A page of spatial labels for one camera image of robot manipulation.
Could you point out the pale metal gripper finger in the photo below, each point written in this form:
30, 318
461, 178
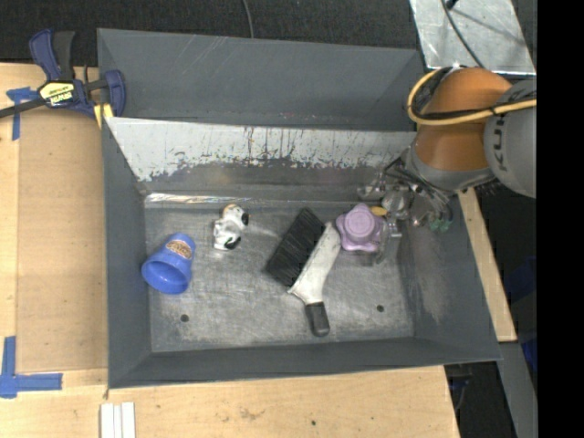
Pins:
382, 247
395, 228

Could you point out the purple flower-shaped cap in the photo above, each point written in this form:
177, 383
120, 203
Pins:
359, 227

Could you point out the white brush with black bristles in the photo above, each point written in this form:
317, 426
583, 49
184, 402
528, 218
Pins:
315, 267

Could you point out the grey metal bin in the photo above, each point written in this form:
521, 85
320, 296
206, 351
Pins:
255, 308

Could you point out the white and black toy dog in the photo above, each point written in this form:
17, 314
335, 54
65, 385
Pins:
229, 228

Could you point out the blue plastic cup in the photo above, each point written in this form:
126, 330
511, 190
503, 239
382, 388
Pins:
169, 267

